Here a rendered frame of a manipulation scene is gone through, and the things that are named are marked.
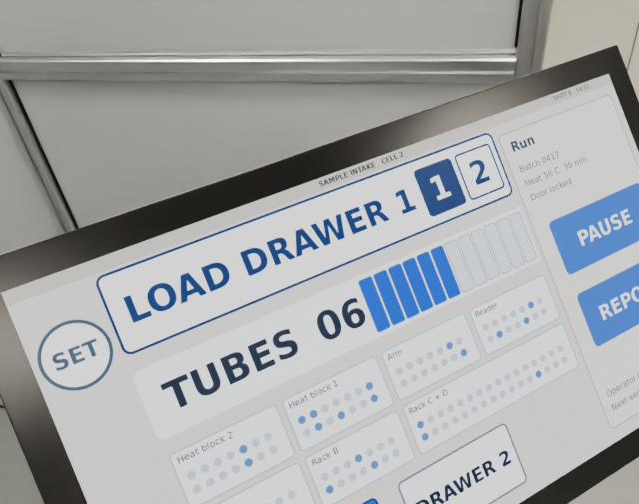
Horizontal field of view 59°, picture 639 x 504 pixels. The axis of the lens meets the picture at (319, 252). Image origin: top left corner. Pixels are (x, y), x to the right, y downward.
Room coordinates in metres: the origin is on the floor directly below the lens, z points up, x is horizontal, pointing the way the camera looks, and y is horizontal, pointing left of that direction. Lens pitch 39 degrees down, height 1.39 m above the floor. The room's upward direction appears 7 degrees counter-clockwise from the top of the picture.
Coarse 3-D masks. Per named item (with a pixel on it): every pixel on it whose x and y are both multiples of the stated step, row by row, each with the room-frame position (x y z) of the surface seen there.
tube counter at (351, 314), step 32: (480, 224) 0.33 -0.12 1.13; (512, 224) 0.33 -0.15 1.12; (416, 256) 0.31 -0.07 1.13; (448, 256) 0.31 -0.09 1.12; (480, 256) 0.31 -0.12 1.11; (512, 256) 0.32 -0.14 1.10; (352, 288) 0.28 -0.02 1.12; (384, 288) 0.29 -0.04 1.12; (416, 288) 0.29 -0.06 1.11; (448, 288) 0.29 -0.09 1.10; (480, 288) 0.30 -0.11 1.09; (320, 320) 0.27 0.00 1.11; (352, 320) 0.27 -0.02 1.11; (384, 320) 0.27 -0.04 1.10
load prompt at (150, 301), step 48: (480, 144) 0.37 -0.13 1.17; (336, 192) 0.33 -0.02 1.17; (384, 192) 0.33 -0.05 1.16; (432, 192) 0.34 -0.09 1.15; (480, 192) 0.35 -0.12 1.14; (240, 240) 0.29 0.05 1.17; (288, 240) 0.30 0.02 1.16; (336, 240) 0.30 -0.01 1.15; (384, 240) 0.31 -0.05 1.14; (96, 288) 0.26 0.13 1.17; (144, 288) 0.26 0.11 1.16; (192, 288) 0.27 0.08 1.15; (240, 288) 0.27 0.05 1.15; (288, 288) 0.28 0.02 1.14; (144, 336) 0.24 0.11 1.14
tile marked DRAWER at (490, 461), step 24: (504, 432) 0.23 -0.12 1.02; (456, 456) 0.21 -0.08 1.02; (480, 456) 0.21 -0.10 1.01; (504, 456) 0.22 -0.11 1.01; (408, 480) 0.20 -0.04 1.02; (432, 480) 0.20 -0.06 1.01; (456, 480) 0.20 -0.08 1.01; (480, 480) 0.20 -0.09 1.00; (504, 480) 0.20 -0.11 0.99; (528, 480) 0.21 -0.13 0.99
